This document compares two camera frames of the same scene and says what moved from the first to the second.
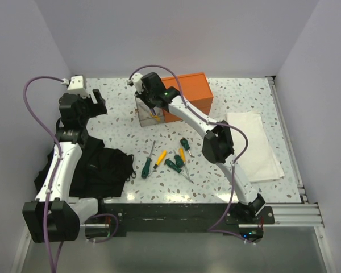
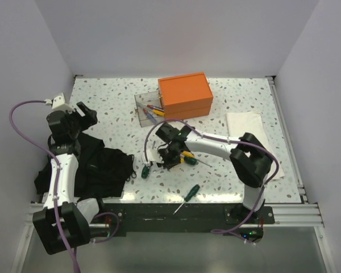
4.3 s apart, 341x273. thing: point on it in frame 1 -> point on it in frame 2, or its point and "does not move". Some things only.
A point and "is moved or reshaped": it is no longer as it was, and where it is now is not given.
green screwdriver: [172, 165] -> [190, 195]
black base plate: [125, 218] does not move
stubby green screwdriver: [179, 162] is moved or reshaped
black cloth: [103, 172] does not move
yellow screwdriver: [183, 158] is moved or reshaped
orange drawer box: [195, 89] does not move
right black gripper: [141, 96] -> [167, 163]
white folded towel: [259, 162] does not move
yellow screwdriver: [155, 116] is moved or reshaped
